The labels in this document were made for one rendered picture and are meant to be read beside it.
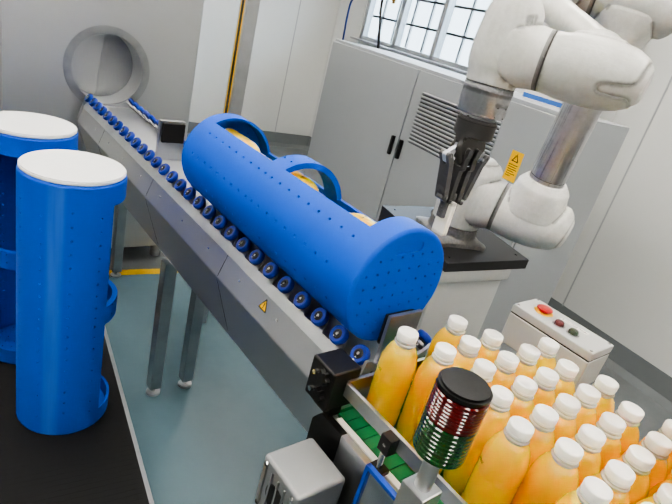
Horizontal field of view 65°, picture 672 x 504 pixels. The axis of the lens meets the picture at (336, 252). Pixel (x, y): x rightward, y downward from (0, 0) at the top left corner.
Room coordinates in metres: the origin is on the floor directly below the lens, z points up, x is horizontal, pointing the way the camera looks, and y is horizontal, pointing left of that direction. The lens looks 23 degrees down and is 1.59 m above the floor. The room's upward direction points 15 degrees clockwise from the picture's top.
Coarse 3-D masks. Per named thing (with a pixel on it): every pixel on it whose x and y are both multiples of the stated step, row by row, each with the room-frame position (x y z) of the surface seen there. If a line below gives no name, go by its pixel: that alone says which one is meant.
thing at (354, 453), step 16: (320, 416) 0.82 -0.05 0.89; (336, 416) 0.85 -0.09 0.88; (320, 432) 0.81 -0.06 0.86; (336, 432) 0.78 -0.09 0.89; (352, 432) 0.79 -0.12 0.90; (336, 448) 0.78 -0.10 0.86; (352, 448) 0.75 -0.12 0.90; (368, 448) 0.76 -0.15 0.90; (336, 464) 0.77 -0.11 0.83; (352, 464) 0.74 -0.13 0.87; (352, 480) 0.73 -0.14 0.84; (352, 496) 0.72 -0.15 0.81
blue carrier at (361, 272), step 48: (192, 144) 1.56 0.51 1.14; (240, 144) 1.45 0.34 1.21; (240, 192) 1.31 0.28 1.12; (288, 192) 1.21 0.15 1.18; (336, 192) 1.42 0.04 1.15; (288, 240) 1.13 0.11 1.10; (336, 240) 1.04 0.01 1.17; (384, 240) 1.00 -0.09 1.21; (432, 240) 1.09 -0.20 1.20; (336, 288) 0.98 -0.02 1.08; (384, 288) 1.02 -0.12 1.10; (432, 288) 1.13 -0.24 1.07
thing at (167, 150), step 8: (160, 120) 1.96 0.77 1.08; (168, 120) 1.99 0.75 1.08; (176, 120) 2.02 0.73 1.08; (160, 128) 1.96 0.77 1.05; (168, 128) 1.96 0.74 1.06; (176, 128) 1.99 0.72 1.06; (184, 128) 2.01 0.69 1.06; (160, 136) 1.96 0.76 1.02; (168, 136) 1.97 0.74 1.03; (176, 136) 1.99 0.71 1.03; (160, 144) 1.96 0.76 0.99; (168, 144) 1.99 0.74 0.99; (176, 144) 2.01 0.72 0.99; (160, 152) 1.97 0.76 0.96; (168, 152) 1.99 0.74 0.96; (176, 152) 2.01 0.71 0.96
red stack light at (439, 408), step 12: (432, 396) 0.50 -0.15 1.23; (444, 396) 0.48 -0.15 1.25; (432, 408) 0.49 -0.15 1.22; (444, 408) 0.47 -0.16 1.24; (456, 408) 0.47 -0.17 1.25; (468, 408) 0.47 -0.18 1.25; (480, 408) 0.47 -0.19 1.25; (432, 420) 0.48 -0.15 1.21; (444, 420) 0.47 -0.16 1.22; (456, 420) 0.47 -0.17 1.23; (468, 420) 0.47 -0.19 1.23; (480, 420) 0.48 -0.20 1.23; (456, 432) 0.47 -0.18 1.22; (468, 432) 0.47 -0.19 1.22
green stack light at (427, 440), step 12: (420, 420) 0.50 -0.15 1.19; (420, 432) 0.49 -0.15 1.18; (432, 432) 0.48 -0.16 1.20; (444, 432) 0.47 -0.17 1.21; (420, 444) 0.48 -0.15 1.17; (432, 444) 0.47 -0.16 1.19; (444, 444) 0.47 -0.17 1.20; (456, 444) 0.47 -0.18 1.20; (468, 444) 0.48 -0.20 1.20; (420, 456) 0.48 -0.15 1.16; (432, 456) 0.47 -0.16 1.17; (444, 456) 0.47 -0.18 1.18; (456, 456) 0.47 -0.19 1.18; (444, 468) 0.47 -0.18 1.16; (456, 468) 0.47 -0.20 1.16
